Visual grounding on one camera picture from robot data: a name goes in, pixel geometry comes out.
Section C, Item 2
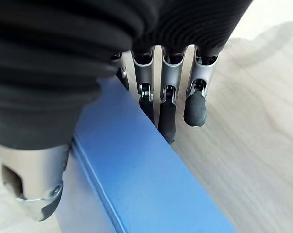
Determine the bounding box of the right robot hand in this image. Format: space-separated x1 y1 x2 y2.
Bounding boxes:
0 0 252 223

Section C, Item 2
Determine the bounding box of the blue file folder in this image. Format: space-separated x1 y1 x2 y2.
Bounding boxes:
53 77 239 233

